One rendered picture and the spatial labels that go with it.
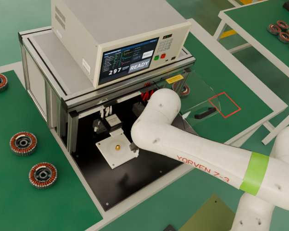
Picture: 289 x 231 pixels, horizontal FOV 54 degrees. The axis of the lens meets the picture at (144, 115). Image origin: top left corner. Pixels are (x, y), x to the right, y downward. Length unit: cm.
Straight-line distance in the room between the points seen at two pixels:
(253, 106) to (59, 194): 129
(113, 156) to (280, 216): 164
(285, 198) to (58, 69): 90
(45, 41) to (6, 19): 204
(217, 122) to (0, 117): 115
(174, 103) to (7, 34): 243
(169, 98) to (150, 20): 38
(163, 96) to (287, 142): 39
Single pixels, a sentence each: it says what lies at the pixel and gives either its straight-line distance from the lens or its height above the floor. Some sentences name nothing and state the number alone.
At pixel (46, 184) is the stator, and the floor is 79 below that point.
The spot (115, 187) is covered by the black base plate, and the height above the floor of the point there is 77.
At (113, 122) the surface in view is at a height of 92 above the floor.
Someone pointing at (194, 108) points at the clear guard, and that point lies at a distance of 126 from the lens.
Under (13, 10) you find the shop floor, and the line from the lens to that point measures 346.
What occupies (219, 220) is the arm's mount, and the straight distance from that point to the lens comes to 141.
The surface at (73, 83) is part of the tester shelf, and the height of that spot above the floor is 111.
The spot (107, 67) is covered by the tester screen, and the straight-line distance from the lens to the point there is 106.
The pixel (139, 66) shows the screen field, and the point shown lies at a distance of 118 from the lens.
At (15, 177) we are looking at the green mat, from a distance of 133.
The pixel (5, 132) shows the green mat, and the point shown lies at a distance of 145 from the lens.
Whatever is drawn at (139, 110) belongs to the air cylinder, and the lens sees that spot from 147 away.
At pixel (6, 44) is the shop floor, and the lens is 303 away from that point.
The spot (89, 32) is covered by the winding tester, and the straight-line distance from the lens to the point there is 104.
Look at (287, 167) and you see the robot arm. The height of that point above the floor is 138.
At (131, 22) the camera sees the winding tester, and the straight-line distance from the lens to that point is 113.
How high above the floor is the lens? 194
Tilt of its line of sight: 50 degrees down
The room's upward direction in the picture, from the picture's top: 21 degrees clockwise
